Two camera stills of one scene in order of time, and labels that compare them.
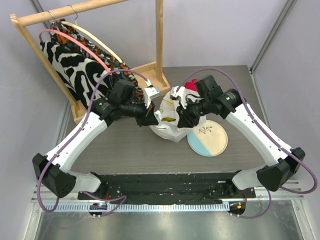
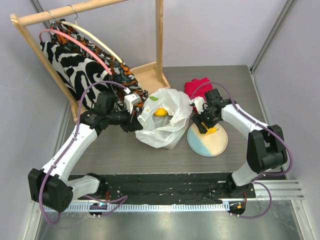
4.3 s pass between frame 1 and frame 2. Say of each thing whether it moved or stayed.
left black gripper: moved
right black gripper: moved
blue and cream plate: stayed
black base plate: stayed
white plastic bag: moved
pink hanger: stayed
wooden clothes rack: stayed
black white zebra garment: stayed
